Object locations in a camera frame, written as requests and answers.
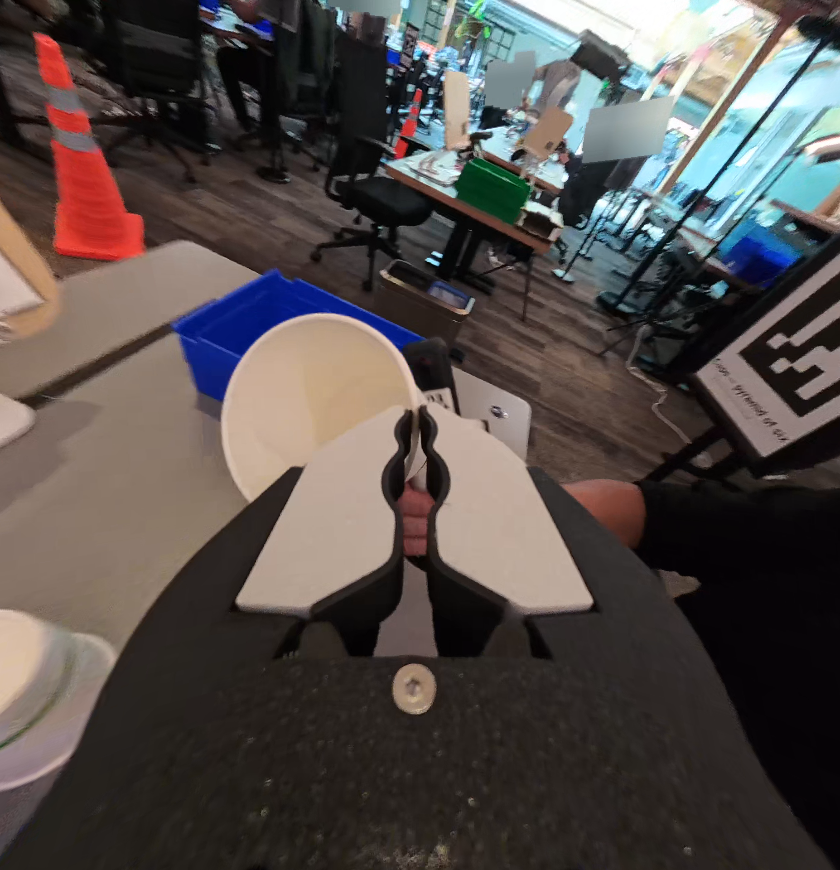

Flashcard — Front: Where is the wooden sign board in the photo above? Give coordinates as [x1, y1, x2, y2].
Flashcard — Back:
[0, 184, 61, 341]

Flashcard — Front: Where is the blue plastic bin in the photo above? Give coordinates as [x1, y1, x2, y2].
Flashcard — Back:
[722, 234, 801, 286]
[172, 268, 424, 403]

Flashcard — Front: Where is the black tripod stand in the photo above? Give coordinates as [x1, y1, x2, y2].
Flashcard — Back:
[595, 14, 840, 320]

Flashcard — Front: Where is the orange traffic cone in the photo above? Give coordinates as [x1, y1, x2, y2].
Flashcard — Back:
[395, 88, 424, 160]
[33, 33, 147, 262]

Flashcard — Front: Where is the person's right forearm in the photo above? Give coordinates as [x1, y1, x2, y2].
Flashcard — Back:
[563, 476, 840, 864]

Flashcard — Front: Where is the grey waste bin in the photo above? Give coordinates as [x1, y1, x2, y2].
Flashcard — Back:
[374, 260, 477, 351]

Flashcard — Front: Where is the white sign stand base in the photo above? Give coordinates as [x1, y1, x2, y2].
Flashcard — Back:
[0, 387, 37, 458]

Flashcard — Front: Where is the black office chair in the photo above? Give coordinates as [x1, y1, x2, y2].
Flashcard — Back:
[101, 0, 220, 181]
[310, 41, 434, 293]
[257, 0, 341, 184]

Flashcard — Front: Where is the black-white marker sign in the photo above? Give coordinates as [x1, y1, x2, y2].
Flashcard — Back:
[688, 224, 840, 477]

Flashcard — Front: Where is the white instruction sheet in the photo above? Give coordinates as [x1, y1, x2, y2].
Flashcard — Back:
[0, 238, 43, 320]

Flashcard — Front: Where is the green plastic bin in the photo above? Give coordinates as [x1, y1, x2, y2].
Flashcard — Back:
[455, 158, 531, 225]

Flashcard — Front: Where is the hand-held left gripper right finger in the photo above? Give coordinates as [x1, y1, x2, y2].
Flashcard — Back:
[420, 403, 595, 657]

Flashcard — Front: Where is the wooden table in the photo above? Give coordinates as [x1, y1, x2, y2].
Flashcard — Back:
[386, 146, 564, 320]

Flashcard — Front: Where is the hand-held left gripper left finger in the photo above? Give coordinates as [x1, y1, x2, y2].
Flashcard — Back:
[235, 406, 405, 657]

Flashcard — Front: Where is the white paper cup green band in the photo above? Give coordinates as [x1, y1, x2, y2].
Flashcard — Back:
[221, 313, 428, 504]
[0, 608, 116, 817]

